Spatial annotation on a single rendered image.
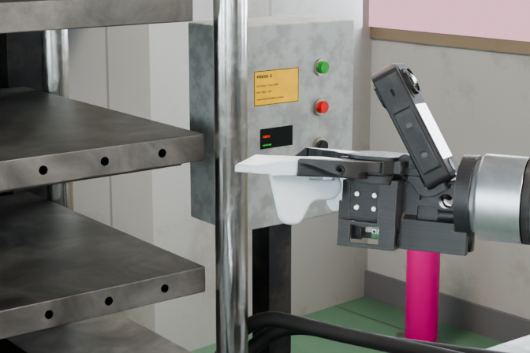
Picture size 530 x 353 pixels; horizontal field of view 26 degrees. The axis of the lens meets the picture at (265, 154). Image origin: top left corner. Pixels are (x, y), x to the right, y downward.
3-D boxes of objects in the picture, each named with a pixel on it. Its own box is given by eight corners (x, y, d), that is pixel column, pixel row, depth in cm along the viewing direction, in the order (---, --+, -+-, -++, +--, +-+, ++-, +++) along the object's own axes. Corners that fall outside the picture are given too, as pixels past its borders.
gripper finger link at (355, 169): (301, 178, 97) (399, 180, 99) (302, 160, 97) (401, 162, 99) (287, 172, 102) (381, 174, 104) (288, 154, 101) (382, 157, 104)
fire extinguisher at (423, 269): (462, 351, 451) (467, 218, 440) (422, 366, 435) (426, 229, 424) (417, 335, 468) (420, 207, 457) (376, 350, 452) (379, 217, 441)
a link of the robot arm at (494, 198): (522, 159, 94) (538, 154, 102) (467, 155, 96) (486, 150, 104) (516, 250, 95) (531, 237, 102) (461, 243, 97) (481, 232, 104)
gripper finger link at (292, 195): (240, 226, 98) (343, 228, 100) (243, 157, 97) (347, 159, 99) (232, 221, 101) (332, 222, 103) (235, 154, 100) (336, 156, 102)
